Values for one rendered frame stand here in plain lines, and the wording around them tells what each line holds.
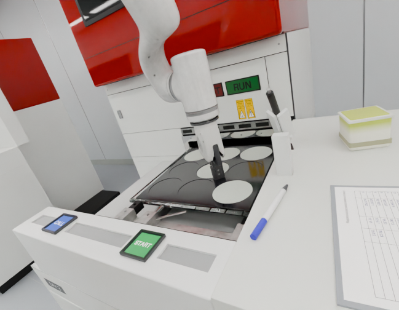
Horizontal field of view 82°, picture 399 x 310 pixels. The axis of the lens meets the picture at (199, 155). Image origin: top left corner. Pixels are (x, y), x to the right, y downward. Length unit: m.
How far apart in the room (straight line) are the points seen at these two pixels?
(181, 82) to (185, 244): 0.35
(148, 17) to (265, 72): 0.42
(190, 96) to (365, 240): 0.41
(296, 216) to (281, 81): 0.49
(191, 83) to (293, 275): 0.41
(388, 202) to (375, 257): 0.11
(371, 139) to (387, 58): 1.75
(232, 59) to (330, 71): 1.54
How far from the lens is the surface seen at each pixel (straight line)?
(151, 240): 0.42
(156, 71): 0.60
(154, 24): 0.50
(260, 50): 0.79
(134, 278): 0.40
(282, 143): 0.46
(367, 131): 0.56
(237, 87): 0.82
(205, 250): 0.37
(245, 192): 0.57
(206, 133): 0.56
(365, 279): 0.32
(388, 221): 0.39
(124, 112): 1.16
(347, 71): 2.28
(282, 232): 0.36
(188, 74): 0.54
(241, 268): 0.33
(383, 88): 2.33
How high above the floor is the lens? 1.21
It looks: 22 degrees down
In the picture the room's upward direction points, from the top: 16 degrees counter-clockwise
